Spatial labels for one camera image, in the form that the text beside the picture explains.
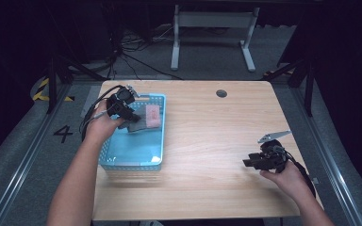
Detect left hand-held gripper cable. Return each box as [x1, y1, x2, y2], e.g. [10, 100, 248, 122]
[79, 84, 125, 143]

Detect white metal desk frame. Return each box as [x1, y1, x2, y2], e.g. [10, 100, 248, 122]
[170, 4, 261, 73]

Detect person's left hand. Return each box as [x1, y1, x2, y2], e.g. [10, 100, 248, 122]
[84, 99, 126, 145]

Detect metal floor rail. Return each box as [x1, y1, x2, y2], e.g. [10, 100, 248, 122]
[0, 84, 74, 226]
[290, 87, 362, 226]

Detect blue perforated plastic basket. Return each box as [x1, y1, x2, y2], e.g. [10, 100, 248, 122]
[98, 92, 167, 172]

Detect right hand-held gripper cable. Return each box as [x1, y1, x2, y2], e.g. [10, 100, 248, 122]
[273, 145, 318, 200]

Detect black floor cables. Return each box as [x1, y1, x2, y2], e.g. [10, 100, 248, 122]
[106, 24, 184, 81]

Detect hand-held gripper cable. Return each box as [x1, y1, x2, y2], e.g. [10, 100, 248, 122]
[79, 84, 125, 143]
[273, 145, 318, 200]

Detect person's right hand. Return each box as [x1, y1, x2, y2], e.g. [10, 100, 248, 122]
[259, 160, 309, 202]

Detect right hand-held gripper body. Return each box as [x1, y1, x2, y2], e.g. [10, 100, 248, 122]
[248, 129, 293, 173]

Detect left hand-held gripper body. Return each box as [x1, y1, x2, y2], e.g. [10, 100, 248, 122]
[106, 84, 141, 122]

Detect black tripod stand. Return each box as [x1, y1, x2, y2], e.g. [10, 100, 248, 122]
[44, 56, 108, 115]
[263, 55, 318, 118]

